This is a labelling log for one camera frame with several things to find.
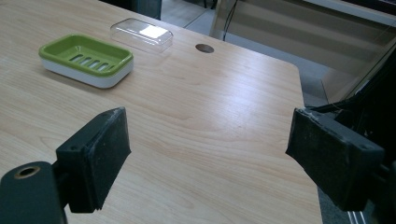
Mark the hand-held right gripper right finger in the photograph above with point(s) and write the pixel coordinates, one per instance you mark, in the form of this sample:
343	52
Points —
330	158

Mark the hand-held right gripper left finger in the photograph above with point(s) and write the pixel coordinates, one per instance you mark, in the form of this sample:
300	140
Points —
93	161

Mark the green and white soap dish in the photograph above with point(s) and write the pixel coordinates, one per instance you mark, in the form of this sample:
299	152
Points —
87	60

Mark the clear plastic soap dish lid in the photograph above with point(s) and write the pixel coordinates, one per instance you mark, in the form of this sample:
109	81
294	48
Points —
141	34

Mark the black stand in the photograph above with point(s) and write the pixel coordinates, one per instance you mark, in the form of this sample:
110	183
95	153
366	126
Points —
370	90

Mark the dark chair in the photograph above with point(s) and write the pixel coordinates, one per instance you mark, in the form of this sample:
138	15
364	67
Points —
137	7

